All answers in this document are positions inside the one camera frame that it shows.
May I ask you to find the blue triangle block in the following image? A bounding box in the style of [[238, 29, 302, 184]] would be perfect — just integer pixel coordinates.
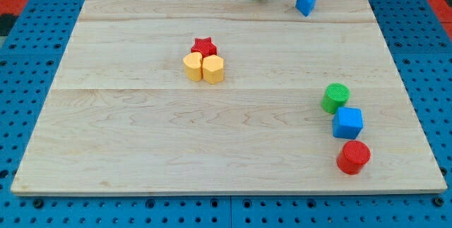
[[295, 0, 316, 16]]

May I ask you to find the wooden board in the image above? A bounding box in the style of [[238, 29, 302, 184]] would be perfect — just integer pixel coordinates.
[[11, 0, 447, 196]]

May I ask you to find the yellow hexagon block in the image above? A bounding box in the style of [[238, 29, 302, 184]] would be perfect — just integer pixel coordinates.
[[202, 55, 224, 84]]

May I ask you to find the yellow heart block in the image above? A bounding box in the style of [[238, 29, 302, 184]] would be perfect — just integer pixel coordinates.
[[183, 52, 203, 81]]

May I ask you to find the red star block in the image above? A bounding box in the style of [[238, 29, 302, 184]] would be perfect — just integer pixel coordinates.
[[191, 37, 218, 57]]

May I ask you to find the green cylinder block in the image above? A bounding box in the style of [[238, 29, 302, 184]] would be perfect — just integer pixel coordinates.
[[321, 83, 350, 114]]

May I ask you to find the blue cube block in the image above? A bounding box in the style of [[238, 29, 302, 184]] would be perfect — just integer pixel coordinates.
[[332, 107, 364, 140]]

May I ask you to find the red cylinder block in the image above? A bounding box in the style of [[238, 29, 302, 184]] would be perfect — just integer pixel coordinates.
[[336, 140, 371, 175]]

